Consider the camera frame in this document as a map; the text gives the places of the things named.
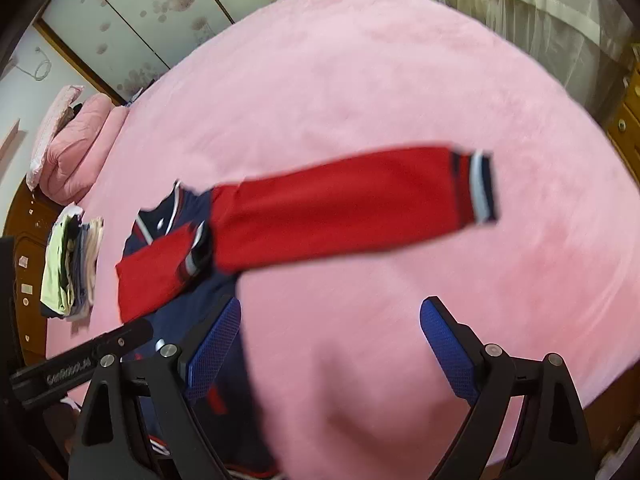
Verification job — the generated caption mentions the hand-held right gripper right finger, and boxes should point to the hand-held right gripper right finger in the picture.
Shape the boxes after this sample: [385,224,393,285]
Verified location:
[420,296,598,480]

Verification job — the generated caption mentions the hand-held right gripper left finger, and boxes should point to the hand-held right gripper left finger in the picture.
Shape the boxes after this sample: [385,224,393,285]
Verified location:
[67,296,242,480]

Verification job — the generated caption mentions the red and navy jacket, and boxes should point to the red and navy jacket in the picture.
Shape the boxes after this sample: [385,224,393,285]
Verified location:
[116,142,501,480]

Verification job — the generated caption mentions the stack of folded clothes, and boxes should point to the stack of folded clothes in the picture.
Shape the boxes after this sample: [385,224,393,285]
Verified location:
[40,203,106,320]

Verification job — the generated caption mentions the wooden headboard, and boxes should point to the wooden headboard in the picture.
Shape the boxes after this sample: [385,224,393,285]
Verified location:
[2,180,76,366]

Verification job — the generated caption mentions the folded pink quilt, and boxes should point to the folded pink quilt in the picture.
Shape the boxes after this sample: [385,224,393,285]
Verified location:
[37,94,131,206]

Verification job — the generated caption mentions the pink floral pillow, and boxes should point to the pink floral pillow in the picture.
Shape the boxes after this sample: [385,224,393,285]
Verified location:
[26,84,85,191]

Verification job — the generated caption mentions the pink bed blanket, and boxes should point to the pink bed blanket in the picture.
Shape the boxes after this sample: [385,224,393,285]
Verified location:
[45,0,628,480]

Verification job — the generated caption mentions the wooden drawer cabinet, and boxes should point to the wooden drawer cabinet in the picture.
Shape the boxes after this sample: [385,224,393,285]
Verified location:
[605,45,640,181]

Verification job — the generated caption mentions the white sheer curtain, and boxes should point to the white sheer curtain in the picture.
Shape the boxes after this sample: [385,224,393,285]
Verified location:
[390,0,636,126]

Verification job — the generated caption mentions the floral sliding wardrobe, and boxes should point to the floral sliding wardrobe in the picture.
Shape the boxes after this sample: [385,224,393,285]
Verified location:
[35,0,331,106]

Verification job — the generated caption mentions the white wall cable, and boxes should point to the white wall cable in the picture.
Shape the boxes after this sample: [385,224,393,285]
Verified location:
[7,47,53,81]

